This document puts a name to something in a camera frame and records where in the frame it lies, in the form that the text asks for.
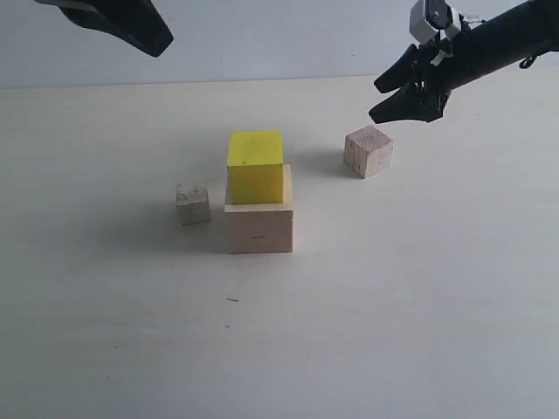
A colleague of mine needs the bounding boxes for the small natural wooden cube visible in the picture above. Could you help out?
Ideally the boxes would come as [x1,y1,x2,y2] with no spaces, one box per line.
[175,183,211,225]

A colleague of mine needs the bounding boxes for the large pale wooden cube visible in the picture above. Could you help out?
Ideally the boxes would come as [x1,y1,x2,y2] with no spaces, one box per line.
[224,164,294,254]

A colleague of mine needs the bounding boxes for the medium natural wooden cube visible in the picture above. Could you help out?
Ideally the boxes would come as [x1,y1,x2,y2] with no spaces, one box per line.
[343,126,393,179]

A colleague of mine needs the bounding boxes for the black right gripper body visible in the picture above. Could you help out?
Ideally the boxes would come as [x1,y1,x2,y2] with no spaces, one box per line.
[413,37,450,122]

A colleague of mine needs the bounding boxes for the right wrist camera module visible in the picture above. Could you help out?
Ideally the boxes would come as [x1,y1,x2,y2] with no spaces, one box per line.
[409,0,462,45]

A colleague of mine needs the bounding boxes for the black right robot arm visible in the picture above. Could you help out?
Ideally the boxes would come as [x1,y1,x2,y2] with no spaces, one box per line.
[369,0,558,124]

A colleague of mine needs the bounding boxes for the yellow cube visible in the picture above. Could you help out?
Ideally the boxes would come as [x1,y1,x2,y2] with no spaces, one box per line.
[227,131,284,205]

